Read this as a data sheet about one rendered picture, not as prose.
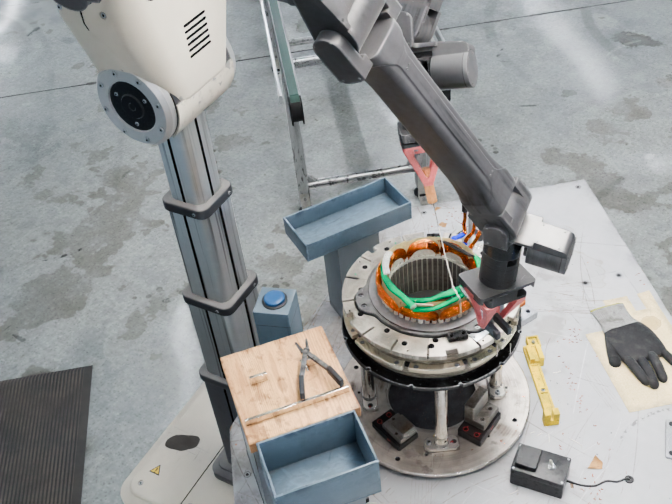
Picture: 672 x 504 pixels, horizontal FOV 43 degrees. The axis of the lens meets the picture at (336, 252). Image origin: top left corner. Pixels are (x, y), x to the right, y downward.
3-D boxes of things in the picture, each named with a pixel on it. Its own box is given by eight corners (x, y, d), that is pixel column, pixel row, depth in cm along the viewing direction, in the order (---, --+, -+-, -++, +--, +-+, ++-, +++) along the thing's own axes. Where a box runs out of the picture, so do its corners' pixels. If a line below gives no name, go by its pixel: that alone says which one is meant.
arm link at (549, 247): (503, 174, 119) (482, 224, 116) (585, 196, 115) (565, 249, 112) (504, 216, 129) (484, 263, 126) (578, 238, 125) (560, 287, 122)
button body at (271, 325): (310, 373, 182) (296, 289, 165) (303, 399, 177) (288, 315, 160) (279, 370, 183) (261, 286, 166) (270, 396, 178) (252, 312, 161)
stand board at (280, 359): (361, 416, 140) (360, 407, 138) (251, 454, 136) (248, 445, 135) (322, 334, 154) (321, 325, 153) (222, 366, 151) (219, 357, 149)
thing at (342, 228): (391, 271, 203) (385, 176, 184) (415, 298, 196) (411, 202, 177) (298, 312, 196) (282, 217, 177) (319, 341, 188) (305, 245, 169)
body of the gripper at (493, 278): (535, 289, 130) (543, 252, 126) (479, 309, 127) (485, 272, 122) (510, 264, 135) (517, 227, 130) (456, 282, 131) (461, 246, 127)
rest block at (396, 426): (398, 415, 167) (397, 408, 165) (416, 432, 164) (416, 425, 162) (382, 427, 165) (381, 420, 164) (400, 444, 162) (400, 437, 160)
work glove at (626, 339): (689, 384, 171) (691, 377, 169) (625, 395, 170) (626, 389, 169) (639, 301, 189) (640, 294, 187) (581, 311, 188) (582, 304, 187)
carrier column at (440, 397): (449, 448, 162) (449, 378, 148) (436, 451, 162) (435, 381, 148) (445, 438, 164) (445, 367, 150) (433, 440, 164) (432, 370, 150)
